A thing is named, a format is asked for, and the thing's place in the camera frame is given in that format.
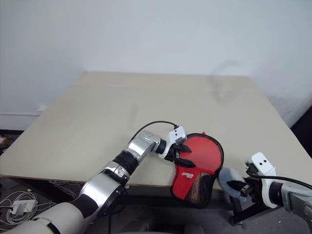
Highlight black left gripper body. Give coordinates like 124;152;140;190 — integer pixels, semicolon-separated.
166;138;184;163

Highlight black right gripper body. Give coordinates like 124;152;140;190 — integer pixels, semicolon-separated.
243;161;263;203

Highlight grey white soft pad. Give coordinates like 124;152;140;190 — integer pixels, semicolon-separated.
218;167;247;202

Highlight red object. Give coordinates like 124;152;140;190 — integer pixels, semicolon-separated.
184;135;221;175

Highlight red black paddle case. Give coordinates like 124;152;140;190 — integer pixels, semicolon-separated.
169;131;225;210

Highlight white power adapter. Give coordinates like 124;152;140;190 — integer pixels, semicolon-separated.
11;199;38;215

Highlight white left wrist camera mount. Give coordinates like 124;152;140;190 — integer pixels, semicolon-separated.
157;125;187;161

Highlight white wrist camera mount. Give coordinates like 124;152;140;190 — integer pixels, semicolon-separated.
244;152;279;209
157;125;187;161

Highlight black metal table frame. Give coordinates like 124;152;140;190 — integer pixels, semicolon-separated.
48;179;268;227

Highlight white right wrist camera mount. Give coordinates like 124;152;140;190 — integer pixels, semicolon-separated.
244;152;279;209

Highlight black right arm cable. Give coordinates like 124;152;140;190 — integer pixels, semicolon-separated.
245;175;312;190

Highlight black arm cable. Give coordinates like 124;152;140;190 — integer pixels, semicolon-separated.
245;175;312;190
128;120;179;145

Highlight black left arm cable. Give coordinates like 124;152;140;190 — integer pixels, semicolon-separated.
128;120;179;145

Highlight white wall cable trunking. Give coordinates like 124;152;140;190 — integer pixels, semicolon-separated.
0;112;39;118

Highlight white floor cables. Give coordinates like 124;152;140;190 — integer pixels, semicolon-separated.
0;187;59;226

